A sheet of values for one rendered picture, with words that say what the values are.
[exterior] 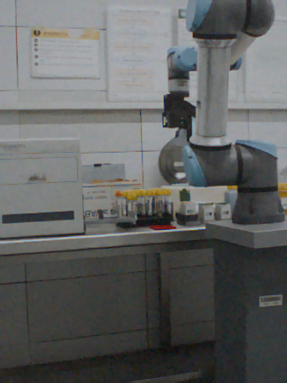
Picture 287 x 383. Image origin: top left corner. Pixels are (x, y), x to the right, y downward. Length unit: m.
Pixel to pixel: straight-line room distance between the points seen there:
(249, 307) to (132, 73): 1.29
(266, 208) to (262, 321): 0.31
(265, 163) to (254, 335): 0.47
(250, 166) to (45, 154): 0.62
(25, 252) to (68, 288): 0.77
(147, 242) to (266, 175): 0.46
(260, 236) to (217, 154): 0.26
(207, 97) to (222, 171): 0.20
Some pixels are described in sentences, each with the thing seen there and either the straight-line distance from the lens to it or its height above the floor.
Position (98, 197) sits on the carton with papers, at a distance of 2.16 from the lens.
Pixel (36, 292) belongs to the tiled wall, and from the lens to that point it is 2.51.
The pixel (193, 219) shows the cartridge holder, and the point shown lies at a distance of 2.01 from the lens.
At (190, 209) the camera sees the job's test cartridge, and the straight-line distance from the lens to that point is 2.01.
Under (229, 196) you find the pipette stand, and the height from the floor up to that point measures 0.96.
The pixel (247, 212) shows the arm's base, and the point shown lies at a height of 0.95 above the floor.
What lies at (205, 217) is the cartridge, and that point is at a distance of 2.05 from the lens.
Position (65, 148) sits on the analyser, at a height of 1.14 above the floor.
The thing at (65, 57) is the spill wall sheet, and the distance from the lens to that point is 2.52.
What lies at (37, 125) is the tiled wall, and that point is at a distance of 2.46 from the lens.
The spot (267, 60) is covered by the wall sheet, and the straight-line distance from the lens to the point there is 2.85.
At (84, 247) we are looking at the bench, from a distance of 1.82.
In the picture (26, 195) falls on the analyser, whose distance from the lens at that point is 1.81.
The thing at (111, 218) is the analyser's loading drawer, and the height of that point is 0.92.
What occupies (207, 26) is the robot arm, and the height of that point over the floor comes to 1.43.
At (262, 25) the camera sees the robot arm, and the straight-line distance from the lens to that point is 1.60.
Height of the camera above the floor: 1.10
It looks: 3 degrees down
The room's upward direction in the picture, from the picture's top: 2 degrees counter-clockwise
